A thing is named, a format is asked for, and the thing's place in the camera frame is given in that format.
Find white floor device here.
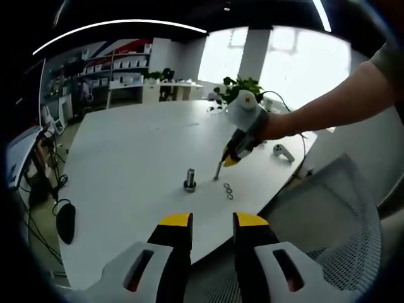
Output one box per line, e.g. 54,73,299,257
40,103,69,135

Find white handheld controller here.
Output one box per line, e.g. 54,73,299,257
272,143,295,163

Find white counter desk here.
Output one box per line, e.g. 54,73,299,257
109,80,205,104

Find grey mesh office chair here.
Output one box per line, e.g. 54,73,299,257
189,153,383,303

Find short ceiling light strip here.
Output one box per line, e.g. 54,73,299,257
312,0,333,33

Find long ceiling light strip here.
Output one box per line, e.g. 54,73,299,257
32,19,208,56

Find black looped cable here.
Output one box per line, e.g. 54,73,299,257
52,198,72,218

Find white wall shelves with bins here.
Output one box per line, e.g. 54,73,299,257
40,37,153,108

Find green potted plant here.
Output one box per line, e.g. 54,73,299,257
222,75,264,105

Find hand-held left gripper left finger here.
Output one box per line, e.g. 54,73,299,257
100,212,194,303

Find black oval pouch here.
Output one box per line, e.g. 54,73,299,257
56,202,77,246

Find black floor cables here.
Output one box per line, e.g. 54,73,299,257
17,138,69,266

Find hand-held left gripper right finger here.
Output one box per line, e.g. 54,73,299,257
232,211,341,303

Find white side desk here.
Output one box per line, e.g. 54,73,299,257
5,126,44,187

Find thick steel threaded stud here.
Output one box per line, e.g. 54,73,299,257
183,169,198,194

